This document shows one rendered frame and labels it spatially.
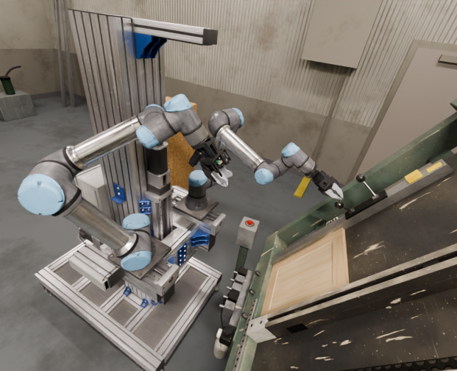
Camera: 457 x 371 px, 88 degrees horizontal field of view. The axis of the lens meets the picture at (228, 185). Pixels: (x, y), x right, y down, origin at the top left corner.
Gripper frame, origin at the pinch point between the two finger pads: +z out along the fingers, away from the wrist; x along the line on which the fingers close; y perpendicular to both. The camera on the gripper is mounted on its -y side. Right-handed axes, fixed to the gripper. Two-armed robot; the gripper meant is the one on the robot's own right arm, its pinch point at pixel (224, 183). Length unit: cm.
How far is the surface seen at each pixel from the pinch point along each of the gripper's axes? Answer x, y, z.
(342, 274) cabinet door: 2, 33, 47
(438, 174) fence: 45, 57, 34
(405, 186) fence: 41, 48, 37
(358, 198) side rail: 52, 24, 58
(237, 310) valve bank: -25, -21, 75
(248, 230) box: 20, -37, 64
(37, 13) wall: 241, -640, -256
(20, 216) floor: -69, -287, 7
